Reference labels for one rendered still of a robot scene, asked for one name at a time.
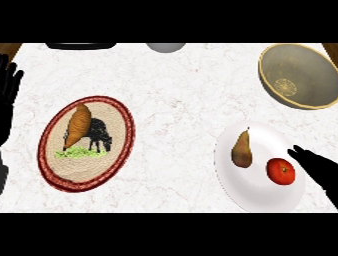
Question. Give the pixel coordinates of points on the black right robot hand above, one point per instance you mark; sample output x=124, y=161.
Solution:
x=330, y=175

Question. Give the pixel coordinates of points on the red tomato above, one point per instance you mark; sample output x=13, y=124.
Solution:
x=280, y=171

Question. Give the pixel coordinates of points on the white plate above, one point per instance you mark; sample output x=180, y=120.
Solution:
x=259, y=170

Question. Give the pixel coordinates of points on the red-rimmed plate with animal picture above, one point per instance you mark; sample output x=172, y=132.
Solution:
x=85, y=144

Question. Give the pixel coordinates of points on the grey bowl with yellow rim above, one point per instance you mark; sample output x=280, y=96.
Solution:
x=298, y=77

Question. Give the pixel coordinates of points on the orange sweet potato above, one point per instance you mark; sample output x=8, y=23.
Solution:
x=78, y=125

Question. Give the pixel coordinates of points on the brown green pear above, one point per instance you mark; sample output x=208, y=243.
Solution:
x=242, y=151

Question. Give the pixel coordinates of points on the black flat object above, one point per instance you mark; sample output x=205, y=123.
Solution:
x=79, y=45

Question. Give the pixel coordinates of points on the grey round object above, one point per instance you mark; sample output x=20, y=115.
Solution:
x=165, y=46

